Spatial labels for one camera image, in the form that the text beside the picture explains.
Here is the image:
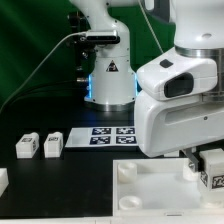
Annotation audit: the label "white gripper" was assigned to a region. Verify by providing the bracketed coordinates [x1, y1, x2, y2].
[134, 91, 224, 172]

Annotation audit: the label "white square tabletop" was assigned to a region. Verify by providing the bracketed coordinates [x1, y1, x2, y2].
[113, 158, 224, 221]

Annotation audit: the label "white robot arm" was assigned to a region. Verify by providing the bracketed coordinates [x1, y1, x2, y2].
[70, 0, 224, 157]

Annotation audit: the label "white marker tag plate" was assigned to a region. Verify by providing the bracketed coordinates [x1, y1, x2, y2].
[65, 126, 137, 148]

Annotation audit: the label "white left obstacle block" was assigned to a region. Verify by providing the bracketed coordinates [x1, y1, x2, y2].
[0, 168, 9, 197]

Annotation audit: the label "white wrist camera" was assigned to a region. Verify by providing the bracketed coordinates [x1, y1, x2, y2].
[137, 48, 218, 101]

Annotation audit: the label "black cables behind base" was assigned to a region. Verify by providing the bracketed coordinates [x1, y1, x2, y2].
[0, 79, 88, 111]

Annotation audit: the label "grey camera on base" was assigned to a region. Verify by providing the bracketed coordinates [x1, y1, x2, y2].
[80, 30, 120, 44]

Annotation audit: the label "white camera cable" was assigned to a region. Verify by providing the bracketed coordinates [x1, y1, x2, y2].
[0, 32, 88, 114]

